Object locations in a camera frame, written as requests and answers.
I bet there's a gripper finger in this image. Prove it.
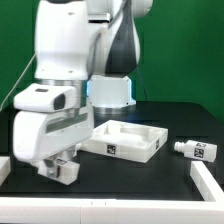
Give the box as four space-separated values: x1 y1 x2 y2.
42 158 60 177

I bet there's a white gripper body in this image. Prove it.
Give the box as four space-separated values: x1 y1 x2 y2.
13 105 94 163

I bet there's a white square tabletop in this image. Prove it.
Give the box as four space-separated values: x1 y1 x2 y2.
81 120 168 163

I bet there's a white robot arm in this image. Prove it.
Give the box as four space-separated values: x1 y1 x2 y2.
13 0 153 180

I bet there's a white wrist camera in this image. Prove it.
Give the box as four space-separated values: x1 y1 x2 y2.
14 84 77 113

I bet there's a white fence left wall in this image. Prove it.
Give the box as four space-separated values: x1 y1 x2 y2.
0 157 11 186

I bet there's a white fence wall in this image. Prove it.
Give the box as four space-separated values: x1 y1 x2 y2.
190 161 224 203
0 197 224 224
0 157 11 186

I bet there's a white fence front wall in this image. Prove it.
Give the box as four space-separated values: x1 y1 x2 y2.
0 197 224 224

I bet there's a grey cable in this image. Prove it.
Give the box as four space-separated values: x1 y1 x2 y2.
0 53 37 112

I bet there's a white fence right wall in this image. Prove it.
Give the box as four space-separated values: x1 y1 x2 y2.
190 161 224 203

